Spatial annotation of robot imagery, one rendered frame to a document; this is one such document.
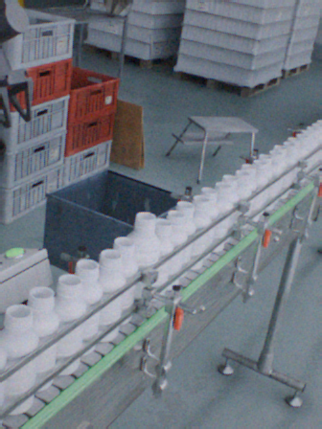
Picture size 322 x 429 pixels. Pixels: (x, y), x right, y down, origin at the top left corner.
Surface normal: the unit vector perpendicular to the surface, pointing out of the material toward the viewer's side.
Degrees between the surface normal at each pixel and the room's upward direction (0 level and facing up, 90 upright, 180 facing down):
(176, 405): 0
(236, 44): 90
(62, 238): 90
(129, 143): 100
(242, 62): 90
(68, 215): 90
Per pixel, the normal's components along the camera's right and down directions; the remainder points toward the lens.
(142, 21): -0.52, 0.29
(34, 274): 0.86, 0.00
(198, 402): 0.15, -0.90
